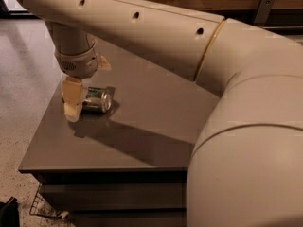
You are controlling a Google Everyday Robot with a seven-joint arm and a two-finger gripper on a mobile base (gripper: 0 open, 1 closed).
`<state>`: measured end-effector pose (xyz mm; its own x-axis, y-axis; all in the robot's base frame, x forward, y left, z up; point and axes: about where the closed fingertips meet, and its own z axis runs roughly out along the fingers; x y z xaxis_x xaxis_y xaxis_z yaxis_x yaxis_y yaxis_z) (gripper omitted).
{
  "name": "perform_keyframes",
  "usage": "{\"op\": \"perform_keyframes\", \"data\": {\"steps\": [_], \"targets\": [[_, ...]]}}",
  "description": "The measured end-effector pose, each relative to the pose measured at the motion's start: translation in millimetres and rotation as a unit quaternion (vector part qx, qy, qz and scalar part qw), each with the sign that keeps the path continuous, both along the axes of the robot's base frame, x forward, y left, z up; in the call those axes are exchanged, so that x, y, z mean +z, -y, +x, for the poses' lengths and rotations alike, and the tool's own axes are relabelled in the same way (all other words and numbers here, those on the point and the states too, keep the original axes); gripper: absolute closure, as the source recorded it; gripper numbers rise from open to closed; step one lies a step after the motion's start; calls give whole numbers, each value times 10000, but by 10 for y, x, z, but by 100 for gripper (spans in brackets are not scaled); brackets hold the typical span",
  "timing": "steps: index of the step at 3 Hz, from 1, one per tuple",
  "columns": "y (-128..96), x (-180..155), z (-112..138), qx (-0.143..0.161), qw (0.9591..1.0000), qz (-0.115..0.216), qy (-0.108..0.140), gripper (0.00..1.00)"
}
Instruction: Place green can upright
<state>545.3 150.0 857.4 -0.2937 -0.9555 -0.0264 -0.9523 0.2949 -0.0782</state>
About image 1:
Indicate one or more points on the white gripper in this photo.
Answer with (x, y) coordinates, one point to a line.
(77, 65)

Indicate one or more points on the green soda can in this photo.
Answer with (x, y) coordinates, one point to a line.
(97, 100)

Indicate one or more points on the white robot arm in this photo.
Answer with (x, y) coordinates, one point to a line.
(246, 169)

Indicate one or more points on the grey drawer cabinet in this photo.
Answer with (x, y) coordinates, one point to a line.
(126, 167)

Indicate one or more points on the black bag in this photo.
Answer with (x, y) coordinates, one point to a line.
(9, 214)

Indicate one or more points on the wire basket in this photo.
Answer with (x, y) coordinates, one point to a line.
(41, 208)

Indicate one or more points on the right metal bracket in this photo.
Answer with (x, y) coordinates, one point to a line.
(262, 12)

